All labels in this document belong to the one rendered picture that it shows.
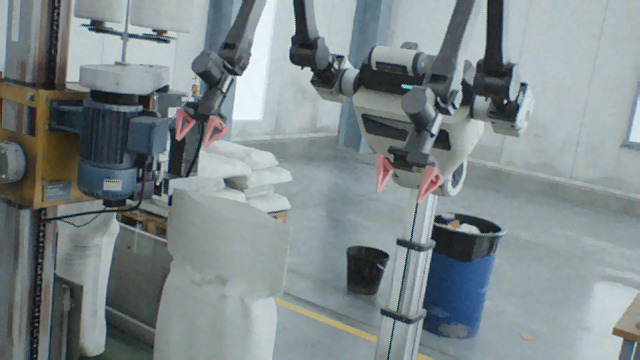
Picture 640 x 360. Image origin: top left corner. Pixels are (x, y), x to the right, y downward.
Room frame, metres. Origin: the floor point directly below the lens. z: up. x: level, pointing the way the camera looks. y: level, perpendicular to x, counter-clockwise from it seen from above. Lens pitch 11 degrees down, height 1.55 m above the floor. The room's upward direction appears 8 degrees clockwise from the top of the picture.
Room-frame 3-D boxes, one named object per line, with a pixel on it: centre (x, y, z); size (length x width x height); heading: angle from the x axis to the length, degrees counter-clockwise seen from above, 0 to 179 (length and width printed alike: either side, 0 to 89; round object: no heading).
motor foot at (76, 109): (1.78, 0.65, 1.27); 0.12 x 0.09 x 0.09; 148
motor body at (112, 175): (1.77, 0.56, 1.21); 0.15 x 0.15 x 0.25
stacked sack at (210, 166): (5.01, 0.85, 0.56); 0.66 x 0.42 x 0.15; 148
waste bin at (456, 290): (3.96, -0.88, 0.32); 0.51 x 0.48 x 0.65; 148
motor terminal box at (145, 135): (1.76, 0.46, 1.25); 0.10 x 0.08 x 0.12; 173
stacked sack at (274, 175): (5.53, 0.56, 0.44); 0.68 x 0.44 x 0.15; 148
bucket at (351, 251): (4.39, -0.39, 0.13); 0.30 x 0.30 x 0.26
